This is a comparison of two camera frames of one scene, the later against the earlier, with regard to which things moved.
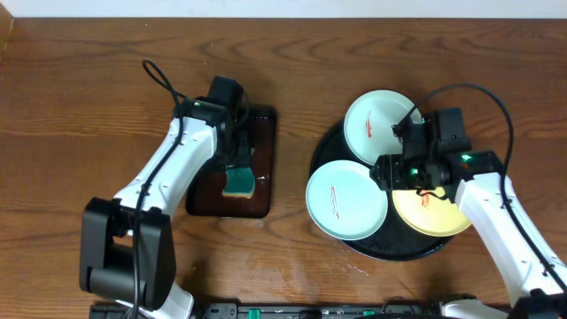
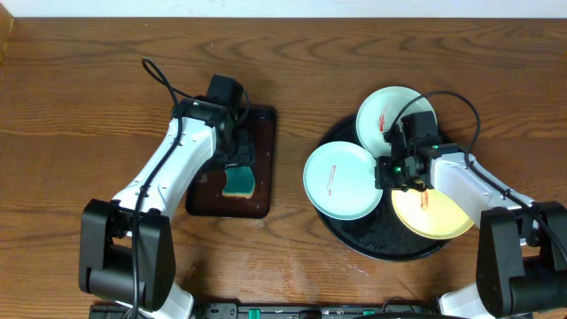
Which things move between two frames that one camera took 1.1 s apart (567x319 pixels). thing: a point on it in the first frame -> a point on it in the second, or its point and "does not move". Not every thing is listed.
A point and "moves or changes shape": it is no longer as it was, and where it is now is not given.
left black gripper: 239,159 does not move
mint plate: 369,120 moves or changes shape
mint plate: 344,201 moves or changes shape
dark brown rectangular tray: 205,196 does not move
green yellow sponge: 239,182 does not move
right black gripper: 389,167 does not move
